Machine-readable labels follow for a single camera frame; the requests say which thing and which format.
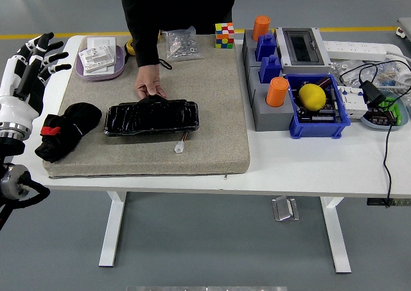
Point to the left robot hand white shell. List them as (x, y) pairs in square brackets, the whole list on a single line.
[(16, 108)]

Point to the person's right hand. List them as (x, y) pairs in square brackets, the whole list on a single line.
[(148, 79)]

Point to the black rag with red tag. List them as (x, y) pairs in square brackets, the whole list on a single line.
[(80, 117)]

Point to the person's right forearm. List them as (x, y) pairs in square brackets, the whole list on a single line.
[(146, 50)]

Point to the purple tray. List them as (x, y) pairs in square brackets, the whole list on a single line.
[(119, 63)]

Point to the yellow tape measure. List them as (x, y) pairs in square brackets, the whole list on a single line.
[(129, 46)]

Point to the clear bag of nuts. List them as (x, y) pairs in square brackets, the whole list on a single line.
[(183, 45)]

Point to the white metal block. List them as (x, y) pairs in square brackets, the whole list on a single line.
[(96, 59)]

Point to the grey-brown mat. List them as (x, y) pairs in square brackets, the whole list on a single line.
[(208, 111)]

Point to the person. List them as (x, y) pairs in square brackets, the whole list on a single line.
[(189, 5)]

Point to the colourful puzzle cube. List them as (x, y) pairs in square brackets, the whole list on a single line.
[(224, 35)]

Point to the blue plastic block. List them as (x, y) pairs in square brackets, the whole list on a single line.
[(266, 48), (270, 71)]

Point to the orange cylinder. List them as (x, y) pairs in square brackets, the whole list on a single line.
[(260, 27), (276, 92)]

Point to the grey electrical distribution box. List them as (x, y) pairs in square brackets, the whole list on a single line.
[(302, 50)]

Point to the white table leg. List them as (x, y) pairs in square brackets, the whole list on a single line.
[(112, 233), (337, 239)]

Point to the yellow lemon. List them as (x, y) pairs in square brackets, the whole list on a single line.
[(312, 96)]

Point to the brown cylinder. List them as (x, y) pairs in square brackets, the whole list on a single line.
[(325, 81)]

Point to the dark circuit board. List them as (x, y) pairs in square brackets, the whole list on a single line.
[(321, 116), (379, 117)]

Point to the blue plastic bin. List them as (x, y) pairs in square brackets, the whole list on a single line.
[(318, 128)]

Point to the white circuit breaker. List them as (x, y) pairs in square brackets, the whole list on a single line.
[(353, 106)]

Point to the white power strip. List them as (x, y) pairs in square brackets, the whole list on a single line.
[(353, 48)]

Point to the black power adapter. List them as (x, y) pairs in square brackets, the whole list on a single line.
[(372, 92)]

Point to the light blue dish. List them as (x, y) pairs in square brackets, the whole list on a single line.
[(375, 126)]

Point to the clear bags of small parts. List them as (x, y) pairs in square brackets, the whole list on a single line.
[(385, 71)]

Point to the green plastic part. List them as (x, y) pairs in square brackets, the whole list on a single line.
[(396, 111)]

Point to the black table control box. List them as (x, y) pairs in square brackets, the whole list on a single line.
[(375, 202)]

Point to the metal bracket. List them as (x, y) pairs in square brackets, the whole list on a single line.
[(284, 209)]

